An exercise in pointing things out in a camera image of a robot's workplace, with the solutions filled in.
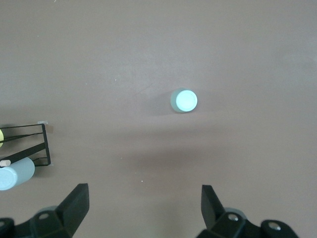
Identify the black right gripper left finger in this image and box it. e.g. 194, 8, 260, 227
0, 183, 90, 238

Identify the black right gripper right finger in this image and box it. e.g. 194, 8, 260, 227
198, 184, 302, 238

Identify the pale green plastic cup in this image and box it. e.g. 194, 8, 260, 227
170, 88, 198, 114

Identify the grey plastic cup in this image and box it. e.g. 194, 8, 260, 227
0, 157, 36, 191

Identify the black wire cup rack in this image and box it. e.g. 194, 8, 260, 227
0, 123, 53, 166

